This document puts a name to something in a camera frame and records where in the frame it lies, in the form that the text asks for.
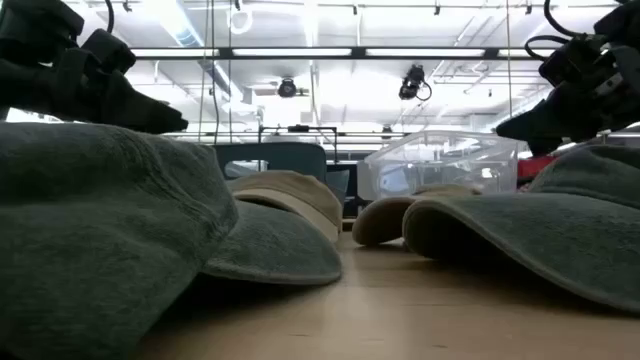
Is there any black round ceiling fixture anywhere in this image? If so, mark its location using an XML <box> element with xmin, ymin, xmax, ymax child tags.
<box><xmin>276</xmin><ymin>77</ymin><xmax>299</xmax><ymax>100</ymax></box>

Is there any dark green fabric hat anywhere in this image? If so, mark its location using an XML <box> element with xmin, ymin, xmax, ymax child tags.
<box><xmin>0</xmin><ymin>122</ymin><xmax>344</xmax><ymax>360</ymax></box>
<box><xmin>402</xmin><ymin>144</ymin><xmax>640</xmax><ymax>315</ymax></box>

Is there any black overhead camera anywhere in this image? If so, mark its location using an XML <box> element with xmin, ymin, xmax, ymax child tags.
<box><xmin>398</xmin><ymin>63</ymin><xmax>433</xmax><ymax>103</ymax></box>

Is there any red object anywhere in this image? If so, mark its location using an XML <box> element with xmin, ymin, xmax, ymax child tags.
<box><xmin>517</xmin><ymin>155</ymin><xmax>558</xmax><ymax>181</ymax></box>

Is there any beige fabric hat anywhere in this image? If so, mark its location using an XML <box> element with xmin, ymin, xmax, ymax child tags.
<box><xmin>351</xmin><ymin>183</ymin><xmax>484</xmax><ymax>247</ymax></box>
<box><xmin>225</xmin><ymin>169</ymin><xmax>344</xmax><ymax>245</ymax></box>

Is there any clear plastic bin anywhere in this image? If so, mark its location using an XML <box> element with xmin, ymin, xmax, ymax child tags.
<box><xmin>356</xmin><ymin>130</ymin><xmax>521</xmax><ymax>201</ymax></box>

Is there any black aluminium table frame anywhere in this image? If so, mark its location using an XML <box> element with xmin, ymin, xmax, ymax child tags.
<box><xmin>128</xmin><ymin>46</ymin><xmax>554</xmax><ymax>62</ymax></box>

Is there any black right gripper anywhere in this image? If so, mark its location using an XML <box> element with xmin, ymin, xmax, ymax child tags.
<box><xmin>496</xmin><ymin>44</ymin><xmax>640</xmax><ymax>157</ymax></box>

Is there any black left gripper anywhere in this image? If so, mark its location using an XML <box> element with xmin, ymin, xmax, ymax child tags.
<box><xmin>0</xmin><ymin>48</ymin><xmax>190</xmax><ymax>135</ymax></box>

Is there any teal plastic basket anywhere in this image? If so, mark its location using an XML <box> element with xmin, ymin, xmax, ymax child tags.
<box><xmin>213</xmin><ymin>142</ymin><xmax>351</xmax><ymax>211</ymax></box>

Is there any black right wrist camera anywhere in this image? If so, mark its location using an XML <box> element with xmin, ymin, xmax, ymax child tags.
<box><xmin>537</xmin><ymin>37</ymin><xmax>604</xmax><ymax>87</ymax></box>

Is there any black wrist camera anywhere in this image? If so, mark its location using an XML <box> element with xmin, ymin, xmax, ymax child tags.
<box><xmin>537</xmin><ymin>37</ymin><xmax>604</xmax><ymax>87</ymax></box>
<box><xmin>81</xmin><ymin>28</ymin><xmax>137</xmax><ymax>75</ymax></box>

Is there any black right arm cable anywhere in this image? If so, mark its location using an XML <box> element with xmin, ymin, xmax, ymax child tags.
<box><xmin>523</xmin><ymin>0</ymin><xmax>584</xmax><ymax>62</ymax></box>

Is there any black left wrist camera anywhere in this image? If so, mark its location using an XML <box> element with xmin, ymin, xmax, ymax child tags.
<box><xmin>81</xmin><ymin>28</ymin><xmax>137</xmax><ymax>75</ymax></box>

